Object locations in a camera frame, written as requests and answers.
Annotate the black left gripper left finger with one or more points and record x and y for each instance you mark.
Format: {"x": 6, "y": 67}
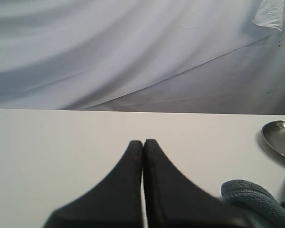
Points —
{"x": 115, "y": 202}

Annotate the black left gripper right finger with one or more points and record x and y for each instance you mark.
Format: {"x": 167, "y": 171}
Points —
{"x": 173, "y": 201}

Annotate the grey-blue fleece towel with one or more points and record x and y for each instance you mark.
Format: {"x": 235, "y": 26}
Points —
{"x": 260, "y": 206}

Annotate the round stainless steel plate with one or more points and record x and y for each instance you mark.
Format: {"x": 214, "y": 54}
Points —
{"x": 273, "y": 134}

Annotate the white backdrop sheet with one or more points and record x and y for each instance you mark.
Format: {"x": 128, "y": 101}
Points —
{"x": 182, "y": 56}

